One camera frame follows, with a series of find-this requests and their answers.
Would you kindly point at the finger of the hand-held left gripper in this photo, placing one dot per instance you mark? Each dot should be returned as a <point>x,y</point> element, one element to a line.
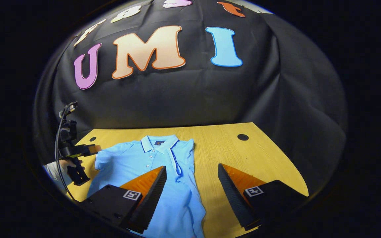
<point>84,150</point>

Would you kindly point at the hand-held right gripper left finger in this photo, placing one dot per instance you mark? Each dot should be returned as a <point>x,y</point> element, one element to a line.
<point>150,198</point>

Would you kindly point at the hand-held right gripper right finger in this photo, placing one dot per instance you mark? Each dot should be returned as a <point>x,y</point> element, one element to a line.
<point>232,195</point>

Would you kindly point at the light blue T-shirt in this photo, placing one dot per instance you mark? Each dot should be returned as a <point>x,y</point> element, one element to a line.
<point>137,165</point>

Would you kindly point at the black backdrop cloth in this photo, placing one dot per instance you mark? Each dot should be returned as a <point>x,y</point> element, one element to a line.
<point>177,99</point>

